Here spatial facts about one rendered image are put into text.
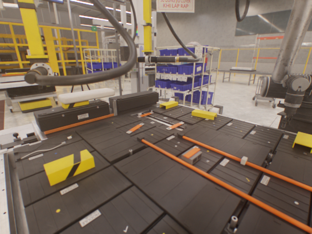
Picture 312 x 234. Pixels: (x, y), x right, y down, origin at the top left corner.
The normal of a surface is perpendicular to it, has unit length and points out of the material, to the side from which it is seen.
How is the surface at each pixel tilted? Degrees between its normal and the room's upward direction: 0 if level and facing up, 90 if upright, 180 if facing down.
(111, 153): 0
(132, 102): 90
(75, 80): 81
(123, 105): 90
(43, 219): 0
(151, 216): 0
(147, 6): 90
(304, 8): 111
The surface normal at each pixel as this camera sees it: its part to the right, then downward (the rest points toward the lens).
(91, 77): 0.44, 0.14
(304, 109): -0.65, 0.26
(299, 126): -0.84, 0.19
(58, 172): 0.68, 0.26
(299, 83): -0.45, 0.31
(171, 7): 0.28, 0.33
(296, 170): 0.00, -0.94
